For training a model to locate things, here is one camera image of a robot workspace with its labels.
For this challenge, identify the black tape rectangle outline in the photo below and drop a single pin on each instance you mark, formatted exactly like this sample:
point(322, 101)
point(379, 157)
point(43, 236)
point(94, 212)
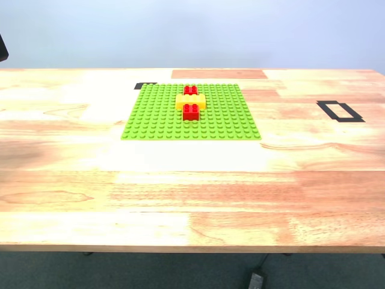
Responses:
point(350, 120)

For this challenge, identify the green studded baseplate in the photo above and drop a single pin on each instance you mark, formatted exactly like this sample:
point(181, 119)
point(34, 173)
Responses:
point(156, 120)

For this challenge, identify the red toy brick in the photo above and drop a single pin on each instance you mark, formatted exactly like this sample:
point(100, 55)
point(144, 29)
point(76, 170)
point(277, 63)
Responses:
point(191, 114)
point(190, 90)

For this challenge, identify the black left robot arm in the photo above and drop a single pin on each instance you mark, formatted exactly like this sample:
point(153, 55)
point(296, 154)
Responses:
point(2, 51)

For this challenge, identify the black tape corner marker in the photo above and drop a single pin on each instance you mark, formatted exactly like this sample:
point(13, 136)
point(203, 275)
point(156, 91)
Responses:
point(138, 86)

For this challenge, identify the yellow toy brick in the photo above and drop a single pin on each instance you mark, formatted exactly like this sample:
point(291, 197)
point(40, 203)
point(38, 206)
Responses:
point(183, 100)

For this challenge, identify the grey power adapter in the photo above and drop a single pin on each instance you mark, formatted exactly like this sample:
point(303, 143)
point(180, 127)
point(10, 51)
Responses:
point(256, 281)

